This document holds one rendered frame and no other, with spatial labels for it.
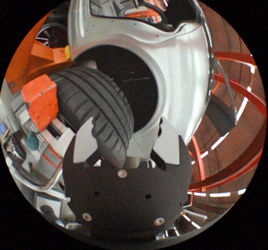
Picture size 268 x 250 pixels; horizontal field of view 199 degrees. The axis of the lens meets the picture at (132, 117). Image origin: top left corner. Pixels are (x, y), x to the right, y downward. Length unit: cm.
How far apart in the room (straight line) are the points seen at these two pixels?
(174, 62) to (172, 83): 12
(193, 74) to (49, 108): 59
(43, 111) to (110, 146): 18
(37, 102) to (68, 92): 8
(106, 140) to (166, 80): 40
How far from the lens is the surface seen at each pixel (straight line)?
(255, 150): 181
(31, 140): 55
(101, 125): 19
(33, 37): 40
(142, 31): 52
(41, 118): 19
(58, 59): 77
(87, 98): 21
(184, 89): 50
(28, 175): 35
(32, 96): 16
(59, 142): 19
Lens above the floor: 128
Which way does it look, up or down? 16 degrees down
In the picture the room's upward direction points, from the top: 87 degrees clockwise
